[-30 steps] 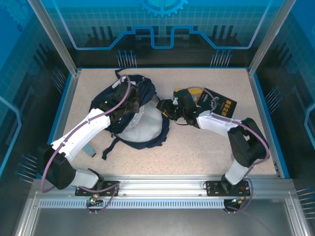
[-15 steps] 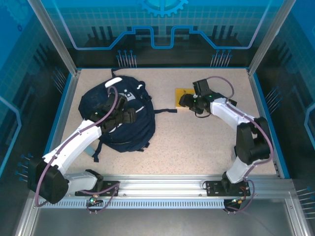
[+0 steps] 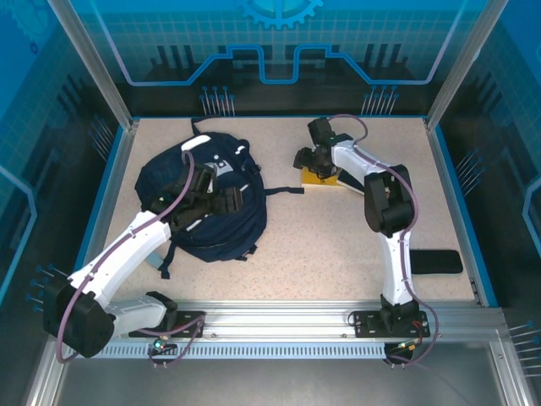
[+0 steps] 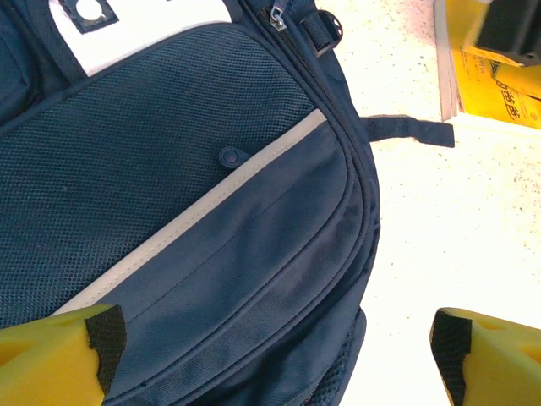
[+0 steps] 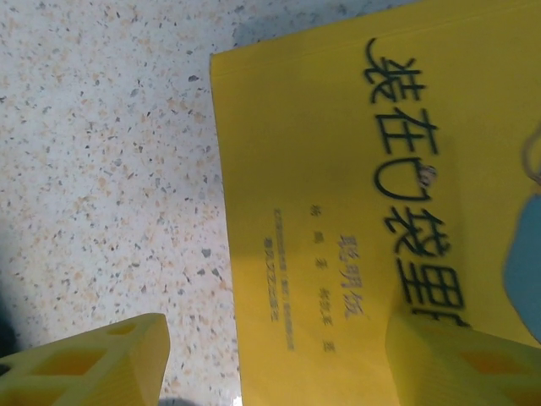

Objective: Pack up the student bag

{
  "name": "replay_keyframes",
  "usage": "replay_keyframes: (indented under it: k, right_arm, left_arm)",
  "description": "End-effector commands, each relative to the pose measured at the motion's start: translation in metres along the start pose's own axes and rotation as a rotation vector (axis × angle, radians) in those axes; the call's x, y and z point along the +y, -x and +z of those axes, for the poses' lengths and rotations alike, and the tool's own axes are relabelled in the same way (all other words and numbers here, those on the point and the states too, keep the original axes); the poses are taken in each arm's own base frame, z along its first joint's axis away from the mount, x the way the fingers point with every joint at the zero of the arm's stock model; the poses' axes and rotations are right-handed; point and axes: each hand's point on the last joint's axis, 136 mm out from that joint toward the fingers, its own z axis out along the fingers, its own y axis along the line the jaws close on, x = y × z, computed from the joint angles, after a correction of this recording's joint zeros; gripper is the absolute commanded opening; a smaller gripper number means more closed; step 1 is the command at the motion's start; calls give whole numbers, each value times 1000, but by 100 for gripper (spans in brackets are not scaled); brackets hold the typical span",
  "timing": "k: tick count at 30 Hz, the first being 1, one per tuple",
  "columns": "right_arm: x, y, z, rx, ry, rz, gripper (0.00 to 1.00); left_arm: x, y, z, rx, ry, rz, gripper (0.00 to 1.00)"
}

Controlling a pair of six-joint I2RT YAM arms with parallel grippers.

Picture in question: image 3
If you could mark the teal and yellow book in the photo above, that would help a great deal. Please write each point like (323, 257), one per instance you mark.
(310, 179)

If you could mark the navy blue backpack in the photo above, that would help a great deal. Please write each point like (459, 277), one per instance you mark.
(236, 237)

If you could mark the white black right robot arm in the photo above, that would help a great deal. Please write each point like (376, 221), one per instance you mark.
(395, 262)

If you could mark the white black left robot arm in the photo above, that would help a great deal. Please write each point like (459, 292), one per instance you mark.
(127, 249)

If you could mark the grey metal shelf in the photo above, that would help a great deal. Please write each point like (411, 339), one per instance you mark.
(274, 385)

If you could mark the aluminium table side rail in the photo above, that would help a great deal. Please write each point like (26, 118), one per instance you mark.
(448, 190)
(114, 190)

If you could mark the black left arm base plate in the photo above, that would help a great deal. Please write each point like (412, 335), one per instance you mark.
(188, 317)

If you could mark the aluminium mounting rail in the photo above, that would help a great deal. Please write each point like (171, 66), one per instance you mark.
(279, 317)

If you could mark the aluminium frame post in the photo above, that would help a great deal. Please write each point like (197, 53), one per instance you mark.
(97, 63)
(460, 63)

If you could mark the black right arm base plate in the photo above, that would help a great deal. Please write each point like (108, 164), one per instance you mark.
(363, 323)

